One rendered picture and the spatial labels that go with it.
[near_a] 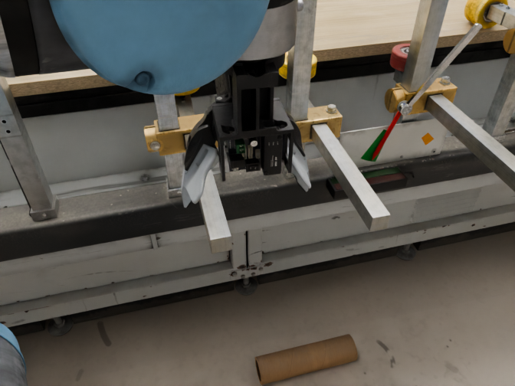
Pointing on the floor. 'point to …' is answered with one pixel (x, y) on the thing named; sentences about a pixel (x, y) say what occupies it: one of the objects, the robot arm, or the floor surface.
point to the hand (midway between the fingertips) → (245, 195)
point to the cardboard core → (306, 358)
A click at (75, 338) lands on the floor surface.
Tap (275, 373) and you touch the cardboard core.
